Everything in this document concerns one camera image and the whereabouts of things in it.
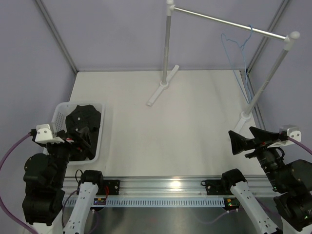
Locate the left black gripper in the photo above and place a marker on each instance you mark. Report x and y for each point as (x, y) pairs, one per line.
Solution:
(82, 138)

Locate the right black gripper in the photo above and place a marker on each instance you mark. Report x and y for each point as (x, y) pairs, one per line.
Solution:
(263, 139)

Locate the black pinstripe shirt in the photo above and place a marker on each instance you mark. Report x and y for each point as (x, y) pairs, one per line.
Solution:
(82, 126)

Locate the blue wire hanger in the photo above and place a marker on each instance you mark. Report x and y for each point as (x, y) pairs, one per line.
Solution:
(235, 53)

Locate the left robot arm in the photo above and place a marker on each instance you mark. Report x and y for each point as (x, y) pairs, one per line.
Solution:
(44, 177)

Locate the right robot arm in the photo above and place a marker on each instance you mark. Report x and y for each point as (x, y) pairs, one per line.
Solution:
(293, 181)

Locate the white plastic basket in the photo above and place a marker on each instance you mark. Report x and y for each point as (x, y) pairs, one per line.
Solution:
(64, 109)

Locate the metal clothes rack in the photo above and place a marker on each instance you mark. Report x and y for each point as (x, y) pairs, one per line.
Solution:
(252, 101)

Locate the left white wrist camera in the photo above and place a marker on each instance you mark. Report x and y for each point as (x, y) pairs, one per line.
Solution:
(44, 134)

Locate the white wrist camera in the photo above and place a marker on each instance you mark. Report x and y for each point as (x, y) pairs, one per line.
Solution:
(44, 134)
(287, 133)

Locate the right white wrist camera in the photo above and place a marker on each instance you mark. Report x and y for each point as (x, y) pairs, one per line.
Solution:
(287, 133)

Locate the right black mount plate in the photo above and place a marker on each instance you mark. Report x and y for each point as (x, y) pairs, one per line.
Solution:
(216, 187)

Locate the black mount plate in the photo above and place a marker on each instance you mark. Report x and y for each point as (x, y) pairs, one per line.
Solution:
(216, 187)
(109, 187)

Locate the left black mount plate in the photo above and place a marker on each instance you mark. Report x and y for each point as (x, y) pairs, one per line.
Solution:
(109, 187)

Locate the white slotted cable duct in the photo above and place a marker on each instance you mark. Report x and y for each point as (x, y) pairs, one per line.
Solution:
(163, 202)

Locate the aluminium rail base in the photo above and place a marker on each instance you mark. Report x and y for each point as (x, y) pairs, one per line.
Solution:
(181, 186)

